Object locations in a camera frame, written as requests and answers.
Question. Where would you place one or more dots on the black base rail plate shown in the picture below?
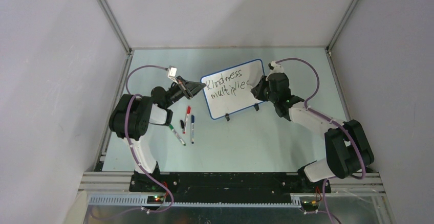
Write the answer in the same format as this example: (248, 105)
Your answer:
(234, 188)

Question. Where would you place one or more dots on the red whiteboard marker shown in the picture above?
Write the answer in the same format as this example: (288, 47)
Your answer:
(188, 111)

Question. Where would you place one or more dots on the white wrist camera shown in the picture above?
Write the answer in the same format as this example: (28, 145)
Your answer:
(171, 73)
(274, 67)

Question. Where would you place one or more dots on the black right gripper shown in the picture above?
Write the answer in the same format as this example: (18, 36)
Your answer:
(258, 90)

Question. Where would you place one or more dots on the grey slotted cable duct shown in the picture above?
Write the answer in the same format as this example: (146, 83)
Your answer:
(145, 200)

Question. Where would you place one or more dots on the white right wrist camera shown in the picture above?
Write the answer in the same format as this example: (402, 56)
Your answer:
(274, 67)

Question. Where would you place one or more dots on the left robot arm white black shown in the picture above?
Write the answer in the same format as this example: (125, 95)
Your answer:
(133, 114)

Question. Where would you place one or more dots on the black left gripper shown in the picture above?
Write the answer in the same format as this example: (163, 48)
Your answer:
(193, 88)

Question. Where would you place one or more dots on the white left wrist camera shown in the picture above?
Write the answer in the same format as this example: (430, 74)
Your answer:
(171, 73)

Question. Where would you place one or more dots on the green whiteboard marker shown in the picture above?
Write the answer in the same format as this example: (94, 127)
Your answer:
(177, 135)

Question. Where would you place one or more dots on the blue-framed whiteboard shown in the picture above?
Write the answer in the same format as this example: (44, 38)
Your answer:
(229, 91)

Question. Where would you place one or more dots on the blue whiteboard marker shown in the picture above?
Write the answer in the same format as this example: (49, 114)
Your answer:
(192, 128)

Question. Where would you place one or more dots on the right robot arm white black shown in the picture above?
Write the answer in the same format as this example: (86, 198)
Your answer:
(347, 149)

